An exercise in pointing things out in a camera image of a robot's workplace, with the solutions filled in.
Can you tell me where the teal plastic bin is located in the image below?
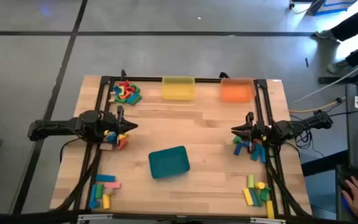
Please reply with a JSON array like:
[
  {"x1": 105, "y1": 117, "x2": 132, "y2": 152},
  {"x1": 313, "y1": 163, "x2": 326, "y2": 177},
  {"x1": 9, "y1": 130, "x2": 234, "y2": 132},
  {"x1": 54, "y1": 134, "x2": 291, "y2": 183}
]
[{"x1": 148, "y1": 145, "x2": 191, "y2": 180}]

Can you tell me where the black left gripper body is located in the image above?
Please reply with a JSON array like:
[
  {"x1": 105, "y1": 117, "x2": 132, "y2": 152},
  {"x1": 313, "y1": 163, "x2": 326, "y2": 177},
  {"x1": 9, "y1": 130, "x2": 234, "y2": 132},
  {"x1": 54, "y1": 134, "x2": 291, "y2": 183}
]
[{"x1": 104, "y1": 105, "x2": 126, "y2": 139}]

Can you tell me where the black computer mouse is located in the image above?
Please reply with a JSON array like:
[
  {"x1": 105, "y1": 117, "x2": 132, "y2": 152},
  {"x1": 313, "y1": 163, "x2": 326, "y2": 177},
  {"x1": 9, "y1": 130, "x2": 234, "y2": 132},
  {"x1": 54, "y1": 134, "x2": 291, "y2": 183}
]
[{"x1": 337, "y1": 175, "x2": 356, "y2": 200}]

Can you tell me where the beige cable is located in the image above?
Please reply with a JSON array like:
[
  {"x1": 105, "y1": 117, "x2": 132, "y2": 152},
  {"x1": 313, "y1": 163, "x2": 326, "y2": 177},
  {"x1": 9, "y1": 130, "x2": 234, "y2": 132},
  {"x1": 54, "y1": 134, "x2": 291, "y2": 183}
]
[{"x1": 288, "y1": 96, "x2": 345, "y2": 113}]

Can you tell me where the blue edged board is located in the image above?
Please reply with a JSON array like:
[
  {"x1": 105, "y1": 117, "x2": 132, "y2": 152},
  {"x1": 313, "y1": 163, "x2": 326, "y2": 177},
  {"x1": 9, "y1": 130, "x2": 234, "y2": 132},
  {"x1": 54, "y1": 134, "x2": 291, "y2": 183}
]
[{"x1": 306, "y1": 0, "x2": 358, "y2": 16}]

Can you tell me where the thin black cable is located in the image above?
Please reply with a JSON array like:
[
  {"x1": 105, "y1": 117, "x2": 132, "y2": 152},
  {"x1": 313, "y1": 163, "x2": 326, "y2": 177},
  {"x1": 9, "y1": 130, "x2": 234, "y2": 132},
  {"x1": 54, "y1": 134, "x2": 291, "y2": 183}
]
[{"x1": 331, "y1": 108, "x2": 358, "y2": 118}]

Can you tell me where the black aluminium frame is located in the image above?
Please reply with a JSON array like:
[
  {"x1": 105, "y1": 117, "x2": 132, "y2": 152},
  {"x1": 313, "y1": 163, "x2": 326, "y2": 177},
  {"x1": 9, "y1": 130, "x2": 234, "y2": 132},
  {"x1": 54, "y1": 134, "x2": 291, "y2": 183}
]
[{"x1": 50, "y1": 75, "x2": 313, "y2": 224}]

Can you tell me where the orange plastic bin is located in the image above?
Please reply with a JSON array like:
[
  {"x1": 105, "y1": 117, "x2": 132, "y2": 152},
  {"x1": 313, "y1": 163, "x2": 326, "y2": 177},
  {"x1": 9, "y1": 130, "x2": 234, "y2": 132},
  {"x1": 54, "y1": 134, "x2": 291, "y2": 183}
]
[{"x1": 219, "y1": 78, "x2": 256, "y2": 104}]

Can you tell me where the white cable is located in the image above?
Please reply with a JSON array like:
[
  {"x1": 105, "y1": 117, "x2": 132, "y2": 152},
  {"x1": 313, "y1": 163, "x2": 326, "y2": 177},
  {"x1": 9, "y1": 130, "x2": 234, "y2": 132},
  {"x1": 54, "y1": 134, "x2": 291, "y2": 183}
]
[{"x1": 288, "y1": 52, "x2": 358, "y2": 106}]

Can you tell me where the person's shoe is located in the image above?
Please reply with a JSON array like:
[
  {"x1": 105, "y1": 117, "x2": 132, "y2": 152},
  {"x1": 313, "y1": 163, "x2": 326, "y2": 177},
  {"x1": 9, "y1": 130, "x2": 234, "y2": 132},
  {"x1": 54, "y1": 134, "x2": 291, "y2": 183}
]
[
  {"x1": 327, "y1": 59, "x2": 351, "y2": 74},
  {"x1": 314, "y1": 29, "x2": 339, "y2": 42}
]

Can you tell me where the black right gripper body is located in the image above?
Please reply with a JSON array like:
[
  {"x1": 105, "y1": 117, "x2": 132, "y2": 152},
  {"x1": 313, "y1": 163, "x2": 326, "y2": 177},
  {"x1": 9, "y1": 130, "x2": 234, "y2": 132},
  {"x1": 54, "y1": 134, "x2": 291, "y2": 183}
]
[{"x1": 247, "y1": 111, "x2": 273, "y2": 141}]

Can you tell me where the black cable bundle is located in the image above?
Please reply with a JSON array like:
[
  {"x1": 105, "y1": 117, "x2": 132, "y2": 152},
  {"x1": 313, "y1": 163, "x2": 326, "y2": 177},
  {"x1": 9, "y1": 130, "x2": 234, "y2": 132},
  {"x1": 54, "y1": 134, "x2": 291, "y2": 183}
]
[{"x1": 289, "y1": 113, "x2": 326, "y2": 158}]

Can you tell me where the black desk foot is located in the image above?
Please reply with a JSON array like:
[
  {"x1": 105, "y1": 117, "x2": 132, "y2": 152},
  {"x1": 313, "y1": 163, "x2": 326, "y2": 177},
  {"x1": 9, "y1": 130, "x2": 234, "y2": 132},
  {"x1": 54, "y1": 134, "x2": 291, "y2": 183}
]
[{"x1": 318, "y1": 60, "x2": 358, "y2": 85}]

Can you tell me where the yellow plastic bin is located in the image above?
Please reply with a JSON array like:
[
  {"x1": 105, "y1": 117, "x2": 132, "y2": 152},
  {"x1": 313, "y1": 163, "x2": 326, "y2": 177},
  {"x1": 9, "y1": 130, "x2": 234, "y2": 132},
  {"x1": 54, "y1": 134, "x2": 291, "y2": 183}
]
[{"x1": 161, "y1": 76, "x2": 196, "y2": 101}]

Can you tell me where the silver metal bracket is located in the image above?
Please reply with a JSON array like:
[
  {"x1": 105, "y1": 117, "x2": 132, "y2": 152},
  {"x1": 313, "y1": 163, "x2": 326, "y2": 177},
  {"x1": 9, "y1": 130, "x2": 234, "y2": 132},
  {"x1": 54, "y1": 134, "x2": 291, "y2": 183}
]
[
  {"x1": 249, "y1": 217, "x2": 286, "y2": 224},
  {"x1": 77, "y1": 213, "x2": 114, "y2": 223}
]

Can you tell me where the green long block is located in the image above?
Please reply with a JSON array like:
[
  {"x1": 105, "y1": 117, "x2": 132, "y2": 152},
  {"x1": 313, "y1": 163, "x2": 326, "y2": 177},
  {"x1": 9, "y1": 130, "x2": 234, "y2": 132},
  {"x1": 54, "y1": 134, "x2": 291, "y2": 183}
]
[{"x1": 253, "y1": 190, "x2": 264, "y2": 207}]

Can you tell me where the yellow long block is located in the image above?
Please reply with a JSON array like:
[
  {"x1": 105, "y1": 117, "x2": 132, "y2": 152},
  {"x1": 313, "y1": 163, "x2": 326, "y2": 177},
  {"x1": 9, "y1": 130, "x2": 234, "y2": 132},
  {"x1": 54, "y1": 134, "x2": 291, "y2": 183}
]
[
  {"x1": 243, "y1": 187, "x2": 254, "y2": 207},
  {"x1": 265, "y1": 200, "x2": 275, "y2": 220}
]

